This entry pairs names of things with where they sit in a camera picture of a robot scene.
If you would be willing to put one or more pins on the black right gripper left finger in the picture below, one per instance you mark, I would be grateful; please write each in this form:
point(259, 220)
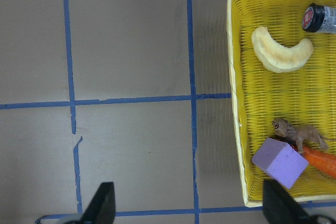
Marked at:
point(102, 206)

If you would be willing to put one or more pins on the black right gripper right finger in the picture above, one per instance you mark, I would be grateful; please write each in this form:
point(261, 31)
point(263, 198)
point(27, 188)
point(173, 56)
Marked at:
point(279, 207)

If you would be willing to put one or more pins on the purple foam cube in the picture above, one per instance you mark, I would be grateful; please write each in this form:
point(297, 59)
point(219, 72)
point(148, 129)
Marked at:
point(280, 161)

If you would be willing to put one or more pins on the orange toy carrot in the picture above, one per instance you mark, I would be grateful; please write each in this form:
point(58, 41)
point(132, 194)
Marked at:
point(322, 161)

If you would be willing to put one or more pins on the brown toy lion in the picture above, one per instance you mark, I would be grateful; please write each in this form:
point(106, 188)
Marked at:
point(300, 134)

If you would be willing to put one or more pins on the yellow woven basket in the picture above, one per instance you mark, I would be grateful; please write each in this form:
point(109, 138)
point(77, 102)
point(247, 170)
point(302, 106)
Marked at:
point(304, 96)

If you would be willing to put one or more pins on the pale banana slice toy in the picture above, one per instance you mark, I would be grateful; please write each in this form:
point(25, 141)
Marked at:
point(276, 57)

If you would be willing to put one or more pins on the small black-capped bottle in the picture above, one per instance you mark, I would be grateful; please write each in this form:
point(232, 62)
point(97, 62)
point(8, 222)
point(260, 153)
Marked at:
point(319, 19)

